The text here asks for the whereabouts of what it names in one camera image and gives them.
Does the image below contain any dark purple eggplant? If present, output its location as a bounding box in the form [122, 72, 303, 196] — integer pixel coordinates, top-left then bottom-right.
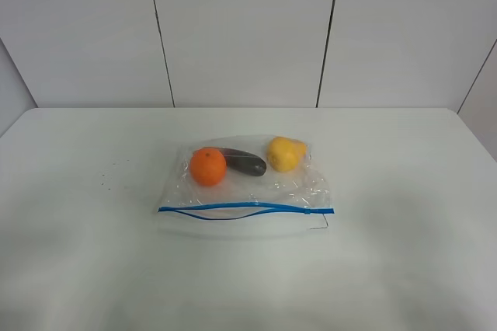
[218, 148, 267, 177]

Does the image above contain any yellow pear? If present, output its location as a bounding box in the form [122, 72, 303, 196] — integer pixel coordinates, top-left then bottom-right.
[266, 137, 307, 172]

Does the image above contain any clear blue-zip plastic bag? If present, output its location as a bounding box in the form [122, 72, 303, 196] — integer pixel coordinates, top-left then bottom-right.
[157, 135, 335, 236]

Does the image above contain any orange fruit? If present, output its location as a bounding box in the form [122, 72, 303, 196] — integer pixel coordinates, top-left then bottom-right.
[189, 147, 227, 186]

